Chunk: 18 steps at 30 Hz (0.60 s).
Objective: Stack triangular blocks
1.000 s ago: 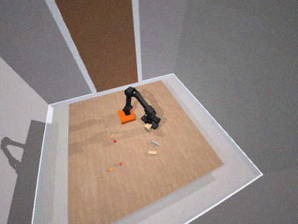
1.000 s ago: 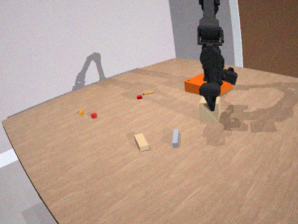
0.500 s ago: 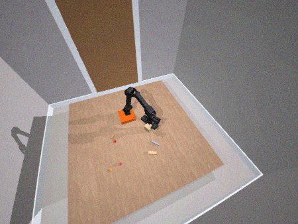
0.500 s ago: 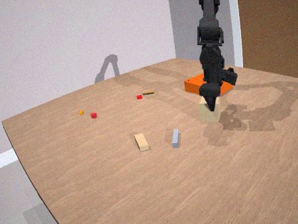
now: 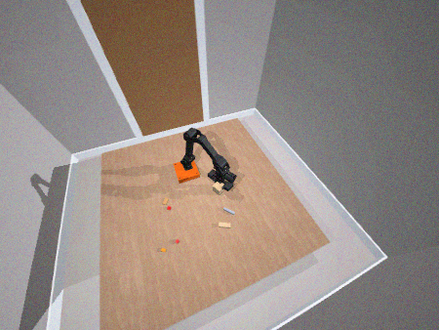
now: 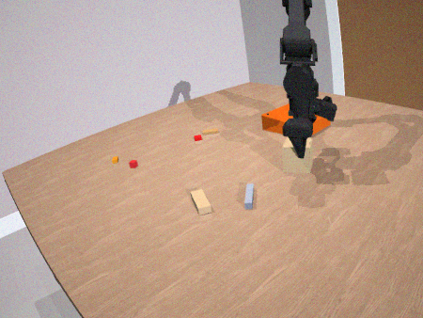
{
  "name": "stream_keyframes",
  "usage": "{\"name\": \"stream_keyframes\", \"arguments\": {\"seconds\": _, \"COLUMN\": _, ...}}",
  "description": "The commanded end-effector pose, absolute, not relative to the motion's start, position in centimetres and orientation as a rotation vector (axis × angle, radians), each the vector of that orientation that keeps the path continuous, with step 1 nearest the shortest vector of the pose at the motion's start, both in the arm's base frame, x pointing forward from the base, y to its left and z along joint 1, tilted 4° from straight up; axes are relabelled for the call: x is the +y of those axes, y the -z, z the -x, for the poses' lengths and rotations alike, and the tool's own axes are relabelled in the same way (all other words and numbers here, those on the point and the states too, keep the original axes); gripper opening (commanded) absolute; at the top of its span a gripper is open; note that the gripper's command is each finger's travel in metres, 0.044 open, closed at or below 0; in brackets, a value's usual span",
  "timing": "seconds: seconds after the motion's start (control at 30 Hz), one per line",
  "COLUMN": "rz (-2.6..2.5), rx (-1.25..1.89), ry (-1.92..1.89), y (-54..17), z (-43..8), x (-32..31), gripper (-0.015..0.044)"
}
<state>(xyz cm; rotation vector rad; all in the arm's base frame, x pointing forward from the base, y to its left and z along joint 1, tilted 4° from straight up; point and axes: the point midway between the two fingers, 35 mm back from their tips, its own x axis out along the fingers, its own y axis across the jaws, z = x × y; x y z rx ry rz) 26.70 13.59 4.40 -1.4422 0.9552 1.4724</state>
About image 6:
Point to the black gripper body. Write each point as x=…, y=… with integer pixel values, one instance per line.
x=300, y=126

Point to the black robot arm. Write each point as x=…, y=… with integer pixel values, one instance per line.
x=298, y=47

